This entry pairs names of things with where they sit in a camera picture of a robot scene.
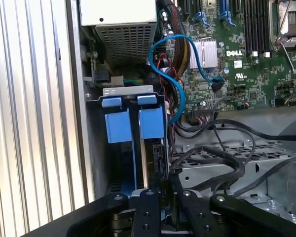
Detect silver chipset heatsink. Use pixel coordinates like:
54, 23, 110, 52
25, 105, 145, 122
189, 38, 218, 69

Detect black disk power wire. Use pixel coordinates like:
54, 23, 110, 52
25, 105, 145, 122
159, 145, 246, 207

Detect silver power supply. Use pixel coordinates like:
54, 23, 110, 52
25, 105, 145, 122
78, 0, 158, 66

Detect long black cable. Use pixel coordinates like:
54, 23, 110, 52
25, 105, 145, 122
174, 119, 296, 142

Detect dark grey PC case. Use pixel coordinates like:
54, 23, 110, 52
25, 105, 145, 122
65, 0, 296, 223

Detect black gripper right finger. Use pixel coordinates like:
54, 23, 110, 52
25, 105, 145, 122
171, 172, 296, 237

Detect green motherboard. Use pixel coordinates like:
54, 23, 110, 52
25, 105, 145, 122
160, 0, 296, 117

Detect metal socket cover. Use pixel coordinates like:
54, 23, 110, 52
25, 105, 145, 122
282, 36, 296, 47

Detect black expansion slot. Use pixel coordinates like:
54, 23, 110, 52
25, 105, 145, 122
181, 0, 191, 17
193, 0, 210, 28

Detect blue disk carrier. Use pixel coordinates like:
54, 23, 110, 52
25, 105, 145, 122
101, 95, 156, 108

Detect thin red black wires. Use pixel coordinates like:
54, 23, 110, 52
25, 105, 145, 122
157, 53, 186, 119

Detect black RAM slot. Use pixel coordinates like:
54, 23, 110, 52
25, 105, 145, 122
243, 0, 251, 56
250, 0, 259, 58
257, 0, 264, 56
263, 0, 271, 58

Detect blue expansion slot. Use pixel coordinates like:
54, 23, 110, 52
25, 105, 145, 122
219, 0, 237, 27

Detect blue disk wire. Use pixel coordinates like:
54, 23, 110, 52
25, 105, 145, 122
148, 34, 225, 125

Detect thin metal locking lever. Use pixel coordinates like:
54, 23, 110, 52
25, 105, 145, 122
280, 41, 296, 74
276, 0, 293, 44

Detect hard disk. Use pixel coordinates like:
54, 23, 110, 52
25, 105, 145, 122
104, 107, 170, 196

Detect braided power cable bundle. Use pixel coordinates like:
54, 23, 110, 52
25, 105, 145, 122
162, 0, 191, 75

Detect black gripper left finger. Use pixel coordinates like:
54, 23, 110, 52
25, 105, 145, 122
22, 172, 161, 237

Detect metal disk bay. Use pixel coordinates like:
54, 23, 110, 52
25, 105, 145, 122
85, 85, 173, 198

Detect thick black cable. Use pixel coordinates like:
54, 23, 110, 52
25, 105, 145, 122
226, 154, 296, 198

